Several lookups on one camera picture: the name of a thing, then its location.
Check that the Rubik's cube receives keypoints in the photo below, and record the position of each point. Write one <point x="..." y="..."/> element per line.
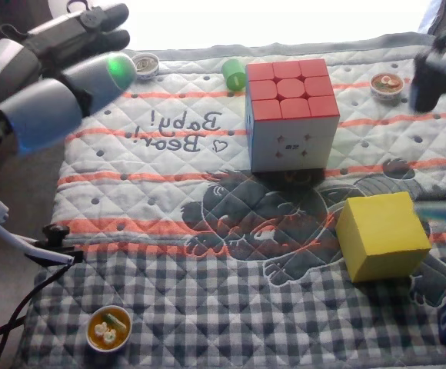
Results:
<point x="292" y="115"/>

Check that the green toy cylinder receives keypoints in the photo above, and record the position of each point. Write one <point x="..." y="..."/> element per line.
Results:
<point x="233" y="75"/>

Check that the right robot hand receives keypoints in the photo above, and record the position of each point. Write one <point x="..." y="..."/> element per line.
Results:
<point x="430" y="84"/>

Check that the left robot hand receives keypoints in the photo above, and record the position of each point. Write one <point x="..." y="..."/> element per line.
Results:
<point x="46" y="111"/>

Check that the toy bowl with pale filling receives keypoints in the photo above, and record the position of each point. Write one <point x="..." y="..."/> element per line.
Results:
<point x="147" y="65"/>

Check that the grey quilt with printed bear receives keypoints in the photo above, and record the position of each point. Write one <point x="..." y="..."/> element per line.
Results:
<point x="207" y="307"/>

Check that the yellow cube block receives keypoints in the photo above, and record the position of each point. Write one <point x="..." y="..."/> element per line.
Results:
<point x="384" y="238"/>

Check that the toy bowl of red soup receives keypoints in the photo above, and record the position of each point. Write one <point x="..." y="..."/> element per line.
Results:
<point x="386" y="86"/>

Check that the toy bowl of yellow soup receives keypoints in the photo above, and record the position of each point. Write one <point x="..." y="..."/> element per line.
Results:
<point x="108" y="330"/>

